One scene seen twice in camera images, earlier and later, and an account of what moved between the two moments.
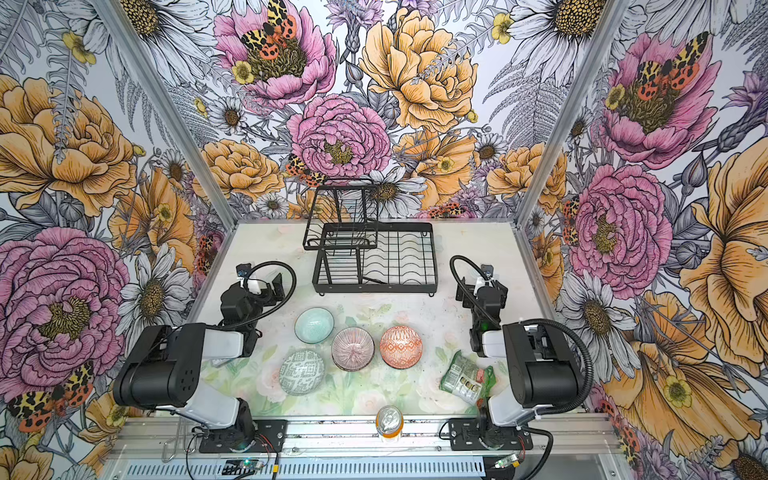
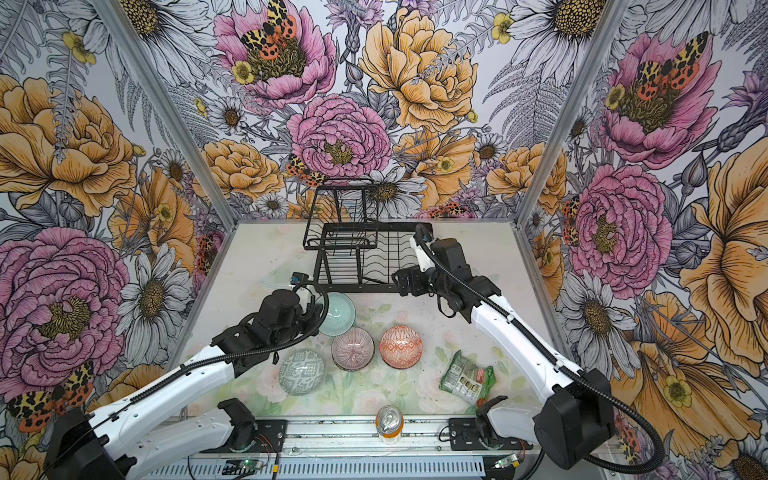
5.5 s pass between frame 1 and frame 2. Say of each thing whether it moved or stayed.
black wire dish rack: stayed
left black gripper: moved
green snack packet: stayed
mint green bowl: moved
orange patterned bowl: stayed
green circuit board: stayed
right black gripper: moved
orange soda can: stayed
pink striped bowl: stayed
